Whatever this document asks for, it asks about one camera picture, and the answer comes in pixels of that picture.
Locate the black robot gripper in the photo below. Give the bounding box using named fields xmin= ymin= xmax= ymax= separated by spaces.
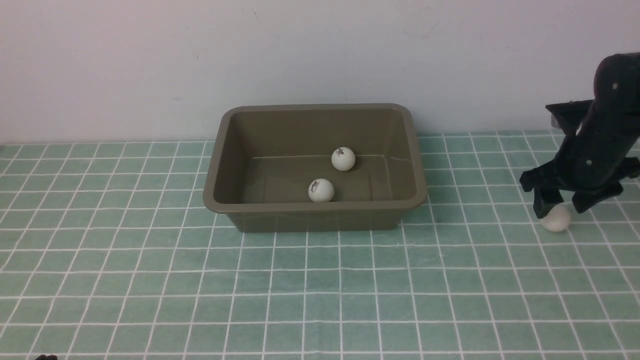
xmin=519 ymin=100 xmax=639 ymax=220

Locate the plain white ping-pong ball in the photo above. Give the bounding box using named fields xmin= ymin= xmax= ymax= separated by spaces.
xmin=540 ymin=203 xmax=572 ymax=233

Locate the white ping-pong ball front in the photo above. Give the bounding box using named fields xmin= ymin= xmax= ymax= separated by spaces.
xmin=331 ymin=146 xmax=356 ymax=172

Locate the white ping-pong ball with logo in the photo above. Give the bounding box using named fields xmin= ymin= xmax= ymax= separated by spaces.
xmin=307 ymin=178 xmax=335 ymax=203

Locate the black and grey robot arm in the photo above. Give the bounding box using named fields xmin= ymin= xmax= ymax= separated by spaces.
xmin=519 ymin=52 xmax=640 ymax=219

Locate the olive green plastic bin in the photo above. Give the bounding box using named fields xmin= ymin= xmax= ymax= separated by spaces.
xmin=202 ymin=104 xmax=427 ymax=233

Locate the green checkered tablecloth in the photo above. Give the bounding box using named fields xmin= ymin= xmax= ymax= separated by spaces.
xmin=0 ymin=130 xmax=640 ymax=360

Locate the small black object at edge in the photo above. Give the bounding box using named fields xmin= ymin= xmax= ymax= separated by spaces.
xmin=34 ymin=354 xmax=58 ymax=360

